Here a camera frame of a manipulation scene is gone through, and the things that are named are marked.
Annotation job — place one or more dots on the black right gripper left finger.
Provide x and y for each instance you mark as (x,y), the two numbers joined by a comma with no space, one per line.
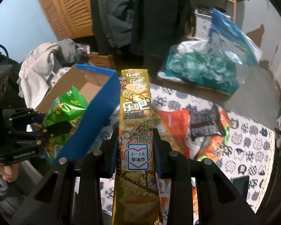
(71,188)

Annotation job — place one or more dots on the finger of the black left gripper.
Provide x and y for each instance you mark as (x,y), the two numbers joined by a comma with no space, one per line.
(50,131)
(23,115)

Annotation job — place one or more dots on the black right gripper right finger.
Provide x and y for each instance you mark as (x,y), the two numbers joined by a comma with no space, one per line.
(219,201)

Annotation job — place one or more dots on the green bean snack bag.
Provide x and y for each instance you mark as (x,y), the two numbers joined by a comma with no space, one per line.
(68,107)

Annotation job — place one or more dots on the blue cardboard box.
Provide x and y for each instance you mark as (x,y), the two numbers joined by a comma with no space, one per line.
(101,89)

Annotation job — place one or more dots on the yellow long snack packet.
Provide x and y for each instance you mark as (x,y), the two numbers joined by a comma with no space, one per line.
(136,197)

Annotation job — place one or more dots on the black snack packet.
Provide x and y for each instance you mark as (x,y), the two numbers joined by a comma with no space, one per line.
(206,123)

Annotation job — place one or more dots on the orange snack bag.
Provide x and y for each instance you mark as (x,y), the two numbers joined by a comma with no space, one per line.
(178,131)

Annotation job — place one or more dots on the left hand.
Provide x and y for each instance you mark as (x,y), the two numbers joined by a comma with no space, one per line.
(9,173)

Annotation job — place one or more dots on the grey white towel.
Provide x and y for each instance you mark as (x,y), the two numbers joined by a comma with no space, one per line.
(43,64)

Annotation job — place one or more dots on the cat pattern bed sheet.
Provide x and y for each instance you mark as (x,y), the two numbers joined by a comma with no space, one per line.
(246,150)

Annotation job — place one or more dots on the wooden louvered door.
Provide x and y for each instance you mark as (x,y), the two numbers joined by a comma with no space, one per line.
(69,19)

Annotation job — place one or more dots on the teal patterned bag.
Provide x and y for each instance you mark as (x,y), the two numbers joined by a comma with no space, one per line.
(196,63)

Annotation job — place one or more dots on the dark hanging jacket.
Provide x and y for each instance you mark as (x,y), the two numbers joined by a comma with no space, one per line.
(148,27)

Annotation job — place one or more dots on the blue clear plastic bag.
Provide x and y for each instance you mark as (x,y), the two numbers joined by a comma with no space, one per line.
(227,40)

